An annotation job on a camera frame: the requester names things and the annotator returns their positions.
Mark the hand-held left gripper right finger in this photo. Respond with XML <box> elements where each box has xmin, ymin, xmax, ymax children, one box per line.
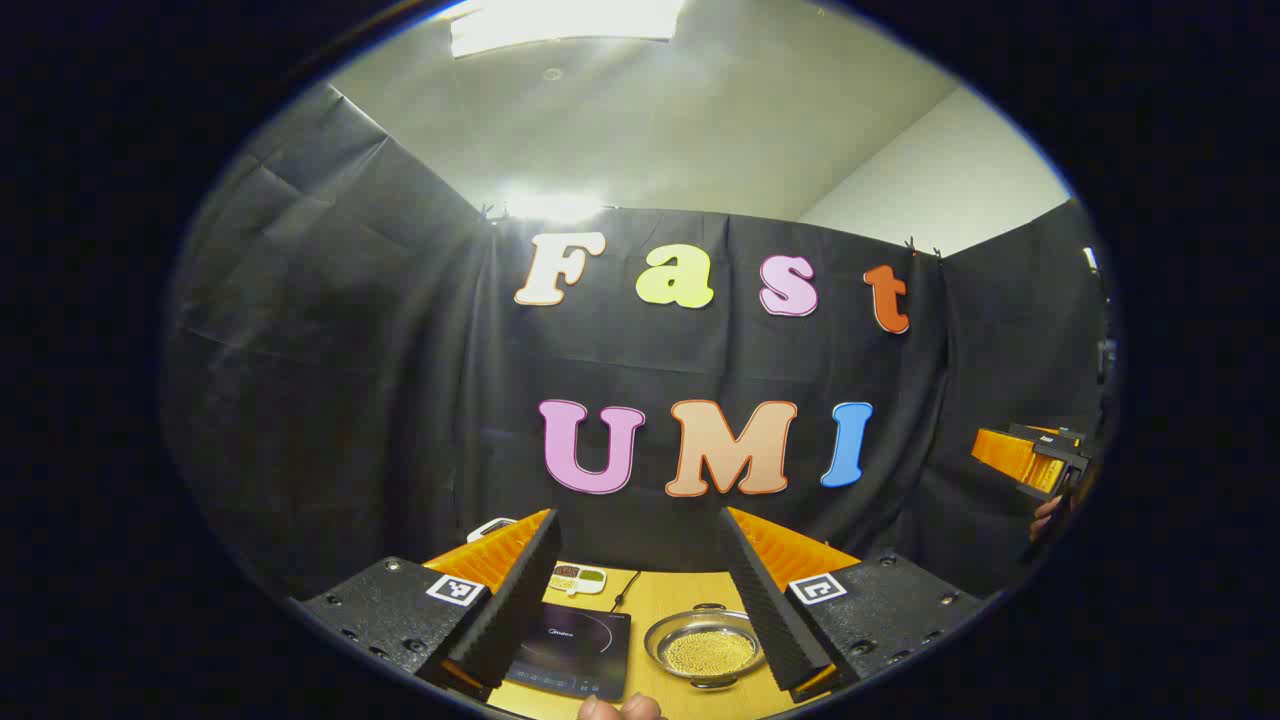
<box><xmin>720</xmin><ymin>506</ymin><xmax>986</xmax><ymax>703</ymax></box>

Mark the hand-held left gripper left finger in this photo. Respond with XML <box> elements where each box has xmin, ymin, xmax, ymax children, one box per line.
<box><xmin>300</xmin><ymin>508</ymin><xmax>563</xmax><ymax>701</ymax></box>

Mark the pile of yellow soybeans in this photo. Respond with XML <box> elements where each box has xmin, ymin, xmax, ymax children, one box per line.
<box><xmin>663</xmin><ymin>630</ymin><xmax>758</xmax><ymax>677</ymax></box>

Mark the black induction cooktop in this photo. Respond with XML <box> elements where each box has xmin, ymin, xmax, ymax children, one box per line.
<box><xmin>503</xmin><ymin>600</ymin><xmax>633</xmax><ymax>703</ymax></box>

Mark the white divided dish with beans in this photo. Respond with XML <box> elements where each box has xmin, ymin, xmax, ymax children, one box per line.
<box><xmin>548</xmin><ymin>563</ymin><xmax>608</xmax><ymax>597</ymax></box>

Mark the black backdrop cloth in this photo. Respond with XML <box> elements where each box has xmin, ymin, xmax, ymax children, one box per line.
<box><xmin>165</xmin><ymin>85</ymin><xmax>1116</xmax><ymax>601</ymax></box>

